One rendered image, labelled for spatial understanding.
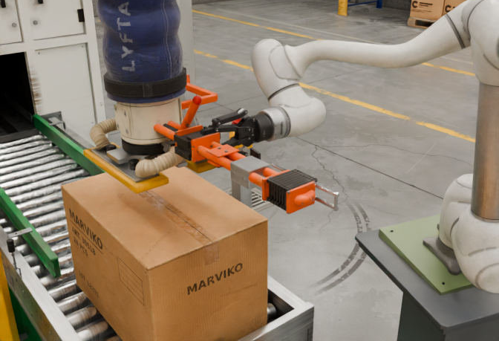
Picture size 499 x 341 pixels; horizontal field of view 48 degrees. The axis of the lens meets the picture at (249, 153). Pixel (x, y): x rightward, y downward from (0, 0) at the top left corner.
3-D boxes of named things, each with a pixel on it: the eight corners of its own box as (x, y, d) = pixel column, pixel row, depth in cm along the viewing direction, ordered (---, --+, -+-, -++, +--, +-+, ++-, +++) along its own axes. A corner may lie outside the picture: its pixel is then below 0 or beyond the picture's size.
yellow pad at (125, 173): (83, 155, 168) (81, 140, 166) (113, 147, 174) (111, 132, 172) (136, 195, 144) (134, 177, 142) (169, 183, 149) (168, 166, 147)
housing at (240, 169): (229, 180, 127) (228, 162, 125) (252, 171, 131) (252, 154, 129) (248, 190, 122) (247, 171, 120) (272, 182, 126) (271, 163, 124)
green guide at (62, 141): (34, 127, 344) (32, 114, 341) (51, 123, 350) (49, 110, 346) (164, 237, 228) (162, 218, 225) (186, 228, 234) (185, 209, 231)
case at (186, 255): (76, 284, 201) (60, 185, 185) (171, 245, 223) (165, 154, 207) (159, 386, 158) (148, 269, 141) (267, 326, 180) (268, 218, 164)
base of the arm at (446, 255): (462, 225, 191) (465, 212, 188) (504, 264, 172) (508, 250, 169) (414, 234, 187) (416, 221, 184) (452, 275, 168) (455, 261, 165)
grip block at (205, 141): (173, 154, 142) (171, 131, 140) (205, 144, 148) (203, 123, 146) (191, 163, 136) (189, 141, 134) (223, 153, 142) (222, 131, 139)
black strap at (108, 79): (91, 85, 157) (89, 71, 156) (162, 71, 170) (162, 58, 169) (128, 103, 141) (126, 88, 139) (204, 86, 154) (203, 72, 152)
